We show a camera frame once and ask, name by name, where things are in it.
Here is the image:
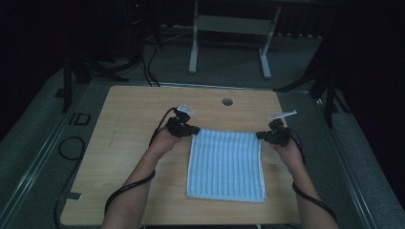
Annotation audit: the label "metal floor rail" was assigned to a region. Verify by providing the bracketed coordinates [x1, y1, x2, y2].
[154, 81, 319, 95]

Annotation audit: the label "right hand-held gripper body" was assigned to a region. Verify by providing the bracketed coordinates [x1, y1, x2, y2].
[266, 109, 299, 148]

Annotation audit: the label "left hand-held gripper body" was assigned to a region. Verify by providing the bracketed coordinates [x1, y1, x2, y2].
[165, 103, 196, 138]

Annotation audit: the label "white table frame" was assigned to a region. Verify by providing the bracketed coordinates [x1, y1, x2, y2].
[187, 0, 283, 80]

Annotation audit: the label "blue striped towel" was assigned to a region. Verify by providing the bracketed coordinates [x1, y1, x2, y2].
[185, 128, 267, 203]

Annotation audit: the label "person's right hand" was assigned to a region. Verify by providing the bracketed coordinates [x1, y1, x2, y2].
[271, 138, 306, 167]

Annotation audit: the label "black floor cables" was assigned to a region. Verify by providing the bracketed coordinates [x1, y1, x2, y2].
[139, 39, 161, 88]

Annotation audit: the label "person's left hand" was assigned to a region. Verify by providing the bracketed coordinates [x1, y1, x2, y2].
[148, 126, 183, 157]

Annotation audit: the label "black stand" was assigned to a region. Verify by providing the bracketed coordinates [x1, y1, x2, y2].
[273, 71, 352, 129]
[61, 52, 130, 115]

